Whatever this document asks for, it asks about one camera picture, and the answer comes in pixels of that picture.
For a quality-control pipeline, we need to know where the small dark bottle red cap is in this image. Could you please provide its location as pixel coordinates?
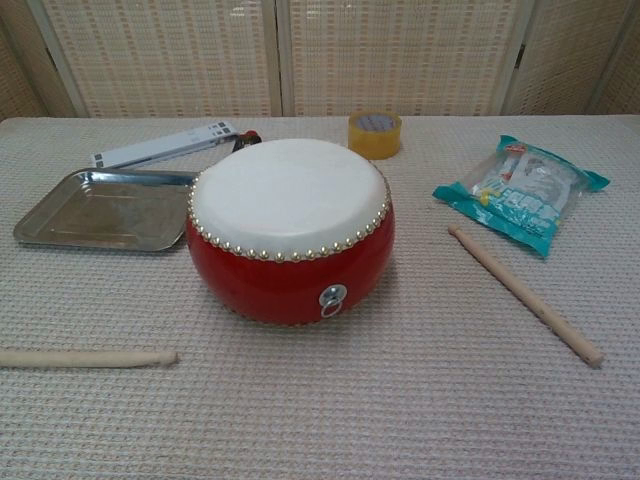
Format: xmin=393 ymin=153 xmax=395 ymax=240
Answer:
xmin=230 ymin=130 xmax=261 ymax=154

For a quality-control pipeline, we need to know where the woven folding screen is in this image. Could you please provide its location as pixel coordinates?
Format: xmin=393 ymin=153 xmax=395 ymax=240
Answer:
xmin=0 ymin=0 xmax=640 ymax=120

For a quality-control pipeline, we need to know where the yellowish packing tape roll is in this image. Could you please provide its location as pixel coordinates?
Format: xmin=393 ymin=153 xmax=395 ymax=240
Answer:
xmin=348 ymin=110 xmax=403 ymax=161

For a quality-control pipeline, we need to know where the teal clear snack bag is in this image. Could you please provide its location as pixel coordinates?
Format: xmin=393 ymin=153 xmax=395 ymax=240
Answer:
xmin=432 ymin=133 xmax=611 ymax=259

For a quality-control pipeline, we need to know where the beige woven tablecloth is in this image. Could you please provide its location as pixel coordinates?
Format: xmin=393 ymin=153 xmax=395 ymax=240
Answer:
xmin=0 ymin=115 xmax=640 ymax=480

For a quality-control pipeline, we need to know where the wooden drumstick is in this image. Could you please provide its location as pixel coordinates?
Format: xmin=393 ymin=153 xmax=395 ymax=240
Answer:
xmin=0 ymin=349 xmax=180 ymax=371
xmin=447 ymin=224 xmax=605 ymax=370

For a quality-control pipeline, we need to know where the red drum with white skin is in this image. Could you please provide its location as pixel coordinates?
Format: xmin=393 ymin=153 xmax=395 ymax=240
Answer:
xmin=185 ymin=138 xmax=396 ymax=327

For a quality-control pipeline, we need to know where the rectangular stainless steel tray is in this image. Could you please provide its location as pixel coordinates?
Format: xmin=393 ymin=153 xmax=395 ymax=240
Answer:
xmin=13 ymin=168 xmax=200 ymax=254

